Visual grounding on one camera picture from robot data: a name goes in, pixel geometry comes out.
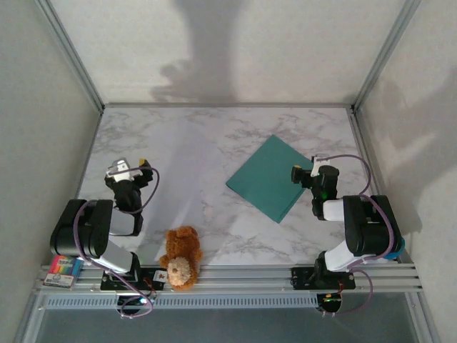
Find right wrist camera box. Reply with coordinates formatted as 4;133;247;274
309;153;331;179

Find brown teddy bear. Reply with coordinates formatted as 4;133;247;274
159;226;204;292

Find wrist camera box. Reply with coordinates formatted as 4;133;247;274
309;153;331;179
105;158;143;184

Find aluminium table side rail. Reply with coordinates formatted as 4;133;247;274
62;109;104;267
348;106;408;265

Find green paper folder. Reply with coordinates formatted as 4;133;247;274
225;134;315;224

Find grey aluminium frame leg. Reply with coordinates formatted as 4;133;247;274
406;292;442;343
14;292;46;343

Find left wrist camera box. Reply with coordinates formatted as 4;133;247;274
105;158;143;184

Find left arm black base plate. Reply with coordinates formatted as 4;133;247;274
100;267;169;291

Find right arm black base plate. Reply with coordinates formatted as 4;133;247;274
291;266;357;290

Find colourful marker pen pack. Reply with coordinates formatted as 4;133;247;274
42;254;86;289

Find grey slotted cable duct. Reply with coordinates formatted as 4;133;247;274
42;298;321;310

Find aluminium mounting rail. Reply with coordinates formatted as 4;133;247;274
31;262;426;297

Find aluminium table edge rail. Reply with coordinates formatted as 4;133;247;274
101;102;356;109

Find blue round container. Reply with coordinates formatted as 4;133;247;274
383;235;407;262

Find aluminium frame post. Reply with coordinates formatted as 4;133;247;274
34;0;105;111
351;0;422;112

